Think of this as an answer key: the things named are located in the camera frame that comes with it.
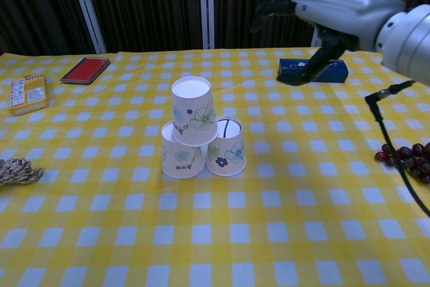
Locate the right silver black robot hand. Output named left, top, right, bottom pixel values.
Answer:
left=250, top=0, right=407, bottom=87

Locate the paper cup with green flower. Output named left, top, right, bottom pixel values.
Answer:
left=171, top=76, right=219, bottom=147

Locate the paper cup with text print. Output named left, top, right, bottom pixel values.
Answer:
left=161, top=120, right=206, bottom=179

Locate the dark blue printed box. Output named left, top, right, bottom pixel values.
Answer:
left=277, top=58, right=349, bottom=83

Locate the bunch of dark red grapes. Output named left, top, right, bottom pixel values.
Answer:
left=374, top=142, right=430, bottom=186

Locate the paper cup with line mark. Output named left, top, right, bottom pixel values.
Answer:
left=205, top=116, right=247, bottom=177

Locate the yellow white checked tablecloth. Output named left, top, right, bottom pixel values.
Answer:
left=0, top=42, right=430, bottom=287

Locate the red pad in black case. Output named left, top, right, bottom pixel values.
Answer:
left=59, top=56, right=111, bottom=86

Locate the yellow carton box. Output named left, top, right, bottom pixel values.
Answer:
left=8, top=73, right=48, bottom=117

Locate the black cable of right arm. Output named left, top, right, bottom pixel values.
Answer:
left=365, top=80, right=430, bottom=218

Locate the braided beige rope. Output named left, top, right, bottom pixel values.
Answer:
left=0, top=158, right=45, bottom=187

